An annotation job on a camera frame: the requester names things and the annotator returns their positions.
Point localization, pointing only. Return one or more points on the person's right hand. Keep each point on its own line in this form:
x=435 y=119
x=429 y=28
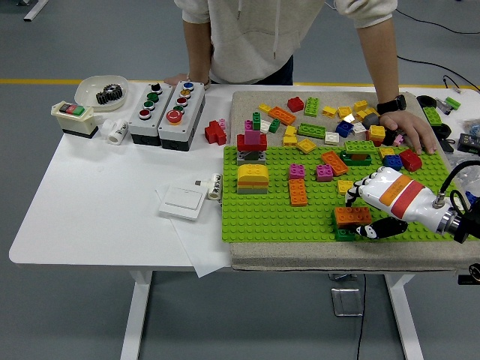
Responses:
x=176 y=79

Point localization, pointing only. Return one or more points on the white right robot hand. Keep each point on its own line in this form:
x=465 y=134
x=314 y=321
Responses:
x=397 y=191

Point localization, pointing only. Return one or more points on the person's left hand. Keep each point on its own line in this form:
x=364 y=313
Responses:
x=407 y=123

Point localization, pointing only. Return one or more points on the orange long brick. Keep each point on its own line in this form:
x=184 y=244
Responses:
x=335 y=163
x=282 y=115
x=350 y=215
x=298 y=192

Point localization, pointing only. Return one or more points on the lime green studded baseplate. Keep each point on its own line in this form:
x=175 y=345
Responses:
x=262 y=215

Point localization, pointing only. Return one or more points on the person's right forearm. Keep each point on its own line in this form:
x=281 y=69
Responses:
x=198 y=48

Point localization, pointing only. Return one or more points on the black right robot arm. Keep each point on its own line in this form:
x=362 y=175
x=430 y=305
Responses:
x=467 y=228

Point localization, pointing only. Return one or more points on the person's left forearm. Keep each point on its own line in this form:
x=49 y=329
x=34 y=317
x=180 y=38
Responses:
x=380 y=63

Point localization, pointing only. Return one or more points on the small pink brick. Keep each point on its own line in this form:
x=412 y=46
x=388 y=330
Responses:
x=222 y=123
x=397 y=140

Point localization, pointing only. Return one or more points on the black brick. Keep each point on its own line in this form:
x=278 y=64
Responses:
x=390 y=137

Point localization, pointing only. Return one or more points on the lime long brick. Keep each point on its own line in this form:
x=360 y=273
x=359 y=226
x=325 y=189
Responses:
x=432 y=115
x=360 y=147
x=311 y=130

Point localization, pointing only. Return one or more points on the blue square brick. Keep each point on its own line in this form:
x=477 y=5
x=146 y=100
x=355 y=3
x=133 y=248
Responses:
x=392 y=162
x=342 y=130

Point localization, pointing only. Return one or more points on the red sloped brick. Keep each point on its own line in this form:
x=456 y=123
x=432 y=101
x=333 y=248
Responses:
x=410 y=159

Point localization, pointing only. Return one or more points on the grey curved brick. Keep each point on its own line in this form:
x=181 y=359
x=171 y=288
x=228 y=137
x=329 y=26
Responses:
x=369 y=120

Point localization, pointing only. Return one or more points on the white square brick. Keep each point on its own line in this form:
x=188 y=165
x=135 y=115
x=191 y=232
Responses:
x=332 y=138
x=265 y=126
x=359 y=128

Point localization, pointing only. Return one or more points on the lime small brick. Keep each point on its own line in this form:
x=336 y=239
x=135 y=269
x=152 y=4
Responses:
x=453 y=102

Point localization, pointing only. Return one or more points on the yellow flat square brick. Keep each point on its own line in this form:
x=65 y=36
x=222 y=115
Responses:
x=306 y=146
x=344 y=186

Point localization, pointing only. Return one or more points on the red cross-shaped brick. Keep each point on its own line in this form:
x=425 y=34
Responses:
x=214 y=132

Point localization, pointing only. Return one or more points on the magenta square brick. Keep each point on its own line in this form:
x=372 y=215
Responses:
x=296 y=171
x=324 y=173

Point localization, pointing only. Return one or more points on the small magenta brick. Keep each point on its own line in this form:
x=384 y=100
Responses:
x=248 y=125

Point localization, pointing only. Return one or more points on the dark green narrow brick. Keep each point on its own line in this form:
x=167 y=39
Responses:
x=257 y=121

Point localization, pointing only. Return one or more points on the red wide brick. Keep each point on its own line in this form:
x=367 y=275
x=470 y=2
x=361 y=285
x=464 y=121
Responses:
x=242 y=142

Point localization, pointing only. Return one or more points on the yellow small brick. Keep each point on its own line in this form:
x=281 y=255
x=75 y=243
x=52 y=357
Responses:
x=264 y=108

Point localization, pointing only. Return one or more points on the pink square brick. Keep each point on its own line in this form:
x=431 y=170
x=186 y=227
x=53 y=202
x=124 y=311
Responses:
x=252 y=137

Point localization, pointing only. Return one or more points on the grey arch brick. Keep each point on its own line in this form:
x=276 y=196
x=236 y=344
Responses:
x=242 y=160

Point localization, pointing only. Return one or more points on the dark green small brick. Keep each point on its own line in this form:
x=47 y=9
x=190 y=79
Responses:
x=274 y=126

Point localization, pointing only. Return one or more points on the red square brick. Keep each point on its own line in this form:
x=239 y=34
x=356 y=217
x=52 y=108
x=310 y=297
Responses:
x=295 y=105

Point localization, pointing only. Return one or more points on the yellow orange grey brick stack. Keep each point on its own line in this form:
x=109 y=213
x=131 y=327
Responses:
x=252 y=171

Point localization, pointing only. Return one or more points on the black wristwatch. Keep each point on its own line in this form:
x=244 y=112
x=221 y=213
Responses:
x=392 y=104

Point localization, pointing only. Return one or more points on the clear plastic piece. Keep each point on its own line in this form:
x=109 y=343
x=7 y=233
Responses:
x=442 y=107

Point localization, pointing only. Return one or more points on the black fob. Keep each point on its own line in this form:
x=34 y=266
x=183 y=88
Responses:
x=447 y=145

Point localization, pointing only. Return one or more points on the grey emergency-stop control box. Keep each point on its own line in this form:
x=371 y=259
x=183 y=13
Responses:
x=172 y=131

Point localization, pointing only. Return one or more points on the grey four-button control box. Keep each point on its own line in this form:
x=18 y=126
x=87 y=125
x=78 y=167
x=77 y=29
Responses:
x=140 y=125

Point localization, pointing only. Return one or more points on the black box yellow marks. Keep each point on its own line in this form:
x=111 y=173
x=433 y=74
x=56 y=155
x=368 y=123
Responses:
x=468 y=142

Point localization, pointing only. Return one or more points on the bag of blue parts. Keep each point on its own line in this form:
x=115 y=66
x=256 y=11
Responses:
x=473 y=126

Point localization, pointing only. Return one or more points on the black metal gear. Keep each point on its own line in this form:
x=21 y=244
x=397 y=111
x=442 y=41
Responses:
x=108 y=94

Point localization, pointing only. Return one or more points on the grey-brown mat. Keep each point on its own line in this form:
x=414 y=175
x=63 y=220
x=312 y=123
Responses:
x=243 y=101

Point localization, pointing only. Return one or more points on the clear plastic bag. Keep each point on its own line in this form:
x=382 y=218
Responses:
x=468 y=180

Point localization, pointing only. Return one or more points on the white pipe fitting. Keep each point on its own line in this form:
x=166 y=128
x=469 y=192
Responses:
x=118 y=133

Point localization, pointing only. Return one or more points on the white plastic bowl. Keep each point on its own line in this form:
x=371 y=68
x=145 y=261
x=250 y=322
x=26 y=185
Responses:
x=88 y=92

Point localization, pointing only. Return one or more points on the person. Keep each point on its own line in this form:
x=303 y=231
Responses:
x=255 y=37

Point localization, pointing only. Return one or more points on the small white grey cube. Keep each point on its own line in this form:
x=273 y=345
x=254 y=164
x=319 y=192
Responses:
x=198 y=183

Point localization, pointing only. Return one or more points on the black table control panel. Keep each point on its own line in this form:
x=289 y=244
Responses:
x=465 y=282

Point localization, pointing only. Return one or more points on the white labelled cylinder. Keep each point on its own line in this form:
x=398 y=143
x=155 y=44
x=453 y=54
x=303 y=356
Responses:
x=214 y=187

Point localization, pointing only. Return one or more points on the silver floor outlet box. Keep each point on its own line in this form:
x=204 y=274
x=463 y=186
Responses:
x=347 y=302

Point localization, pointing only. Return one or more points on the white table leg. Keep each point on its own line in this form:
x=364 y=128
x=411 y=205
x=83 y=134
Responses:
x=137 y=318
x=403 y=318

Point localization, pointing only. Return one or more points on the white furniture foot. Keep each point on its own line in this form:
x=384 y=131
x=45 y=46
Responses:
x=35 y=9

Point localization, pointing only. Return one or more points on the white paper sheet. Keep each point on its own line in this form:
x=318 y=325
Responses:
x=202 y=247

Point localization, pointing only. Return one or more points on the dark green frame brick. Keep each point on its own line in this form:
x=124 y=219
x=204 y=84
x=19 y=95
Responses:
x=345 y=160

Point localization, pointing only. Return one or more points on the cream red-green switch box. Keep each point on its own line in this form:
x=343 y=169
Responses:
x=75 y=122

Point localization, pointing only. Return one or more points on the white wall switch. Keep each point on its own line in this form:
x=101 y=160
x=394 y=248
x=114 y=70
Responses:
x=182 y=202

